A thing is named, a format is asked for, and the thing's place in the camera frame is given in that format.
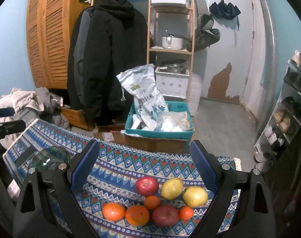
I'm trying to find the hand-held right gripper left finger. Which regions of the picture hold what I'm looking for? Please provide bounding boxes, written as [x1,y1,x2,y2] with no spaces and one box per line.
[13,139,101,238]

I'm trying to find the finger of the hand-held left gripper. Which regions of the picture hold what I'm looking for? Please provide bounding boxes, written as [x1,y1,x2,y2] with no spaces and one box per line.
[0,119,26,135]
[0,107,15,118]

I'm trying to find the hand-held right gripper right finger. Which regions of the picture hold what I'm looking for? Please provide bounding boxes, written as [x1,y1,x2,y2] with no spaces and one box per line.
[189,139,277,238]

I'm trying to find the yellow pear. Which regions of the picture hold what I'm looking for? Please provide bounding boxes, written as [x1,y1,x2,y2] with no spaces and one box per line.
[161,178,184,200]
[182,186,208,207]

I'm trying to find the glass bowl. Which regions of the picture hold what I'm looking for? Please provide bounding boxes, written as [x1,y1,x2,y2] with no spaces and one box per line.
[29,146,72,171]

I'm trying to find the small orange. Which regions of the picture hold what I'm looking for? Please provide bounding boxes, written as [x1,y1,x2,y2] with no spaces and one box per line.
[179,206,194,220]
[143,195,161,211]

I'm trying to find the large orange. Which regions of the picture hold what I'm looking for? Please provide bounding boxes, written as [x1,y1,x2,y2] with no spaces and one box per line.
[125,205,150,227]
[102,202,126,222]

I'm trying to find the bright red apple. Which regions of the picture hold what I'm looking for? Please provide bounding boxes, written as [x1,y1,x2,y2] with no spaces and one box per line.
[136,177,159,196]

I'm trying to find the dark red apple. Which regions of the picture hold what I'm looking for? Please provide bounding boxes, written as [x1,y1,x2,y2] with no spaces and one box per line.
[152,205,180,227]

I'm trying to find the pile of clothes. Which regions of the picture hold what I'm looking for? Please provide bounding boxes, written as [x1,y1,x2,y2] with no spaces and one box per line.
[0,88,38,149]

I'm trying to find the grey bag with lettering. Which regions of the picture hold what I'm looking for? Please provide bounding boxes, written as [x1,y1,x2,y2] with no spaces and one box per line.
[0,109,39,149]

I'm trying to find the black phone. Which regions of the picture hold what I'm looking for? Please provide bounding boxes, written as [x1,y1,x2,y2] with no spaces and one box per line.
[15,145,37,166]

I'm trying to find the grey hoodie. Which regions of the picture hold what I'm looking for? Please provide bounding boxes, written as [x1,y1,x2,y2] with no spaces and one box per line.
[34,87,72,129]

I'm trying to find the small cardboard box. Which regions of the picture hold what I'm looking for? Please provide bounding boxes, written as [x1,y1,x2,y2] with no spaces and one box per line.
[93,129,127,144]

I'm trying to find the patterned blue tablecloth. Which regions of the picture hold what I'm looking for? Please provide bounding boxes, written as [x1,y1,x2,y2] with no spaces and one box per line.
[2,118,241,238]

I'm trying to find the large cardboard box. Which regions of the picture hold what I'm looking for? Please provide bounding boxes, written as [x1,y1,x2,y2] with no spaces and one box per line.
[123,134,190,154]

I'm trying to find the wooden drawer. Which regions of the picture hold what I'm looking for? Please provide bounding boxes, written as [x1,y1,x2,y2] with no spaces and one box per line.
[61,107,96,131]

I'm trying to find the teal plastic bin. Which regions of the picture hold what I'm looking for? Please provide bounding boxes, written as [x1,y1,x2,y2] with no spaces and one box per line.
[125,101,195,148]

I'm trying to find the clear plastic bags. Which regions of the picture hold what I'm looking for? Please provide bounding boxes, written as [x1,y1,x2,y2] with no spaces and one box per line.
[154,111,193,132]

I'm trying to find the white perforated box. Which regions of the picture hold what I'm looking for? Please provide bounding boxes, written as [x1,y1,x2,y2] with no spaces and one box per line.
[155,66,190,98]

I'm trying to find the group of shoes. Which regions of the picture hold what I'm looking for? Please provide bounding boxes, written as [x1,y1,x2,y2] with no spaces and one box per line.
[254,50,301,171]

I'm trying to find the wooden louvered wardrobe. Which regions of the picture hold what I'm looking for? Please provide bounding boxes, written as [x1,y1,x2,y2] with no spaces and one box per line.
[26,0,94,90]

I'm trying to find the white rice bag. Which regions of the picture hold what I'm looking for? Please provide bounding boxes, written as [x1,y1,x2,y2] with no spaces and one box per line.
[116,64,169,131]

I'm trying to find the metal steamer pot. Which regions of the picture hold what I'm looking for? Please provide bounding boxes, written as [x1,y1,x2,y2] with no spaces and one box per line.
[161,59,187,74]

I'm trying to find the white shoe rack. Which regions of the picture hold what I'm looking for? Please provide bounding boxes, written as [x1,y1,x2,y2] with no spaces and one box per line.
[254,52,301,174]

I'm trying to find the grey hanging jacket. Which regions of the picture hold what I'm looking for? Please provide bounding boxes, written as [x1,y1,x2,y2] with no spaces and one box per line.
[74,6,95,80]

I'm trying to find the black hanging jacket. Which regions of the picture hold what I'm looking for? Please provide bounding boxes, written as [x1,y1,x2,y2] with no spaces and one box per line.
[67,0,149,127]

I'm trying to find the wooden shelf rack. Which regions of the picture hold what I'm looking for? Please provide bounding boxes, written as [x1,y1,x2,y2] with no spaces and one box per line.
[147,0,198,117]

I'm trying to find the white door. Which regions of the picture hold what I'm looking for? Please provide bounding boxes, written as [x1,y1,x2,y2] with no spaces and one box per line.
[205,0,256,106]

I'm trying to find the white cooking pot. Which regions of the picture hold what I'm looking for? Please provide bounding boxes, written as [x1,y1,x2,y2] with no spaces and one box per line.
[161,33,190,50]

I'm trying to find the olive hanging bag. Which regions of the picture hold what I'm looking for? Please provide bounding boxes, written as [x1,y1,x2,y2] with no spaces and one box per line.
[194,13,221,52]

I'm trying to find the dark blue umbrella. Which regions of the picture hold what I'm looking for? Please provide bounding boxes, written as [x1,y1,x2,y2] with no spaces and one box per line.
[209,1,241,20]

